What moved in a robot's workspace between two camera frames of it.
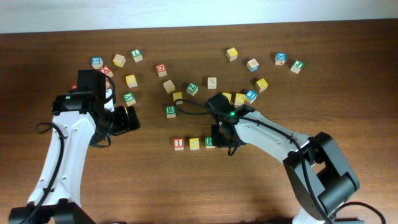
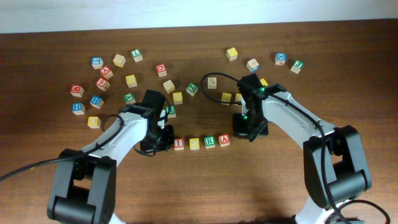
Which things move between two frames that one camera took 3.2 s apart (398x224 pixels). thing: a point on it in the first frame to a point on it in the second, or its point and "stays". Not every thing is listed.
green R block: (209, 144) stays
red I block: (178, 144) stays
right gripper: (216, 139) to (239, 130)
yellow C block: (194, 144) stays
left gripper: (124, 125) to (168, 140)
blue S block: (97, 62) stays
